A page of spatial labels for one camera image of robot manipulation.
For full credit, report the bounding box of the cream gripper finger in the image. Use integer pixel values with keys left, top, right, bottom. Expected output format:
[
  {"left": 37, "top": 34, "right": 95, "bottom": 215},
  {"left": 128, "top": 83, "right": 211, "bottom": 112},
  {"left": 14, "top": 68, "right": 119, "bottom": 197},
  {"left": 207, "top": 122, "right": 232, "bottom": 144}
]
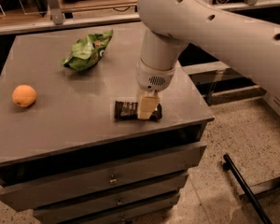
[{"left": 137, "top": 90, "right": 160, "bottom": 119}]

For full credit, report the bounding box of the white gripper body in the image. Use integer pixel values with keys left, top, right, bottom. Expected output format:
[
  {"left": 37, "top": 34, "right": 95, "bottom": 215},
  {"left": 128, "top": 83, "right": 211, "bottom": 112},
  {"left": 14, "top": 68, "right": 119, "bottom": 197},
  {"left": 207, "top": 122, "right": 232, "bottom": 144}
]
[{"left": 136, "top": 59, "right": 175, "bottom": 91}]

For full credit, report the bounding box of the dark chocolate rxbar wrapper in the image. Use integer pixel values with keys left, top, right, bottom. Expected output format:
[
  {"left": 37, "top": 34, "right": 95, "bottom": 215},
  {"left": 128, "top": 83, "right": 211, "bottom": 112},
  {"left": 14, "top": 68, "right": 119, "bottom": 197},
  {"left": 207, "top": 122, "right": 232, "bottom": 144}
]
[{"left": 114, "top": 101, "right": 162, "bottom": 120}]

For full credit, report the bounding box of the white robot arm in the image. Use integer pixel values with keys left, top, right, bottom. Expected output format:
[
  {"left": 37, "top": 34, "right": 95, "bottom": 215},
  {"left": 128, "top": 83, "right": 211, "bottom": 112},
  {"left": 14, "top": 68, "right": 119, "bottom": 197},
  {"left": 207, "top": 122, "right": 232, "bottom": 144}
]
[{"left": 136, "top": 0, "right": 280, "bottom": 119}]

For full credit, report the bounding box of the grey low bench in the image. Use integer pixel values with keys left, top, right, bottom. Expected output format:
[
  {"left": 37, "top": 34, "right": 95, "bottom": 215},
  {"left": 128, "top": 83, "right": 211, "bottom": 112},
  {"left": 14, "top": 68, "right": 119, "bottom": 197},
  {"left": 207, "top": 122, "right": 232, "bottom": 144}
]
[{"left": 182, "top": 61, "right": 267, "bottom": 106}]

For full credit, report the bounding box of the green chip bag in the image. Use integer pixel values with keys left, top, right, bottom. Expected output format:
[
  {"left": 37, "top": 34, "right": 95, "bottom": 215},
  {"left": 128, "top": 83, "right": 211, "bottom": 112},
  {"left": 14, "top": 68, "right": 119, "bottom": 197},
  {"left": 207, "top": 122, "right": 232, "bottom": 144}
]
[{"left": 61, "top": 30, "right": 113, "bottom": 72}]

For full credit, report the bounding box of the middle drawer front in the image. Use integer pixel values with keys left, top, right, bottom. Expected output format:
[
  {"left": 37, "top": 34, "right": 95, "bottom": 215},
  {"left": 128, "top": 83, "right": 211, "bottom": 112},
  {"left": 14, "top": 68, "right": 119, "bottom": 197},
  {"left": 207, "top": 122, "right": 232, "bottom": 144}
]
[{"left": 34, "top": 171, "right": 189, "bottom": 224}]

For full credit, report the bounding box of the drawer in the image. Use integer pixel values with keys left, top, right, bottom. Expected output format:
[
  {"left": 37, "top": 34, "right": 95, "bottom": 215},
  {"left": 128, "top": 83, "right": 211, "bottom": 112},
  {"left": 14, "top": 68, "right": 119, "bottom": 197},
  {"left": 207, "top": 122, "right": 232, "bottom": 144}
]
[
  {"left": 0, "top": 142, "right": 206, "bottom": 211},
  {"left": 67, "top": 192, "right": 179, "bottom": 224},
  {"left": 34, "top": 171, "right": 189, "bottom": 224}
]

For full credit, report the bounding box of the black metal bar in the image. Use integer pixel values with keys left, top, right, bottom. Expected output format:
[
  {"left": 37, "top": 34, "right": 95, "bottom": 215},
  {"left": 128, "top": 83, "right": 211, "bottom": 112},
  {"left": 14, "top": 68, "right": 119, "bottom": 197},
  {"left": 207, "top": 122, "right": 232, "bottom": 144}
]
[{"left": 223, "top": 154, "right": 273, "bottom": 224}]

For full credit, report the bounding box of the grey drawer cabinet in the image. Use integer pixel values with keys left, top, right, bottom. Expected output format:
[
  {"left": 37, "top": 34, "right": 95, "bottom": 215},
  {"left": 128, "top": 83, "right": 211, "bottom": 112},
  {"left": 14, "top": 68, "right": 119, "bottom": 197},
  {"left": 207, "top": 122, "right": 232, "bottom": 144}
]
[{"left": 0, "top": 21, "right": 216, "bottom": 224}]

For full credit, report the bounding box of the bottom drawer front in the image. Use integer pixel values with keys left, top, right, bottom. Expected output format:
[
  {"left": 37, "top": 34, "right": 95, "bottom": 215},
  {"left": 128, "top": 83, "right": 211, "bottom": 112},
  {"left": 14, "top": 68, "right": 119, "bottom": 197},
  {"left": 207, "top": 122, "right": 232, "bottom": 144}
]
[{"left": 67, "top": 192, "right": 179, "bottom": 224}]

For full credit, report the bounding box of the orange fruit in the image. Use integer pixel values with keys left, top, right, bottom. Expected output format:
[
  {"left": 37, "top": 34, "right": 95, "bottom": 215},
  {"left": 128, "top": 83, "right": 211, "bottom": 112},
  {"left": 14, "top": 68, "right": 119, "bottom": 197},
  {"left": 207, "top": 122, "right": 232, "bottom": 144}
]
[{"left": 12, "top": 85, "right": 36, "bottom": 107}]

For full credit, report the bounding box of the top drawer front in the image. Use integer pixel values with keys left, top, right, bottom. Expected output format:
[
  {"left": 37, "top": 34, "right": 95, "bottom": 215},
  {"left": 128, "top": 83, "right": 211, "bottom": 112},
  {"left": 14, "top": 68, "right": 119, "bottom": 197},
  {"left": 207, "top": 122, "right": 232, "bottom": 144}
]
[{"left": 0, "top": 142, "right": 206, "bottom": 211}]

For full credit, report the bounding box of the metal railing frame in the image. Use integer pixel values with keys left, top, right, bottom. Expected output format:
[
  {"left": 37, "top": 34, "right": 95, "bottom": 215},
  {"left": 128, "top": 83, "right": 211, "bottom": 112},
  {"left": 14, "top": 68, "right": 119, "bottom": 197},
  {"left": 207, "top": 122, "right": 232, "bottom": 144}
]
[{"left": 0, "top": 0, "right": 280, "bottom": 35}]

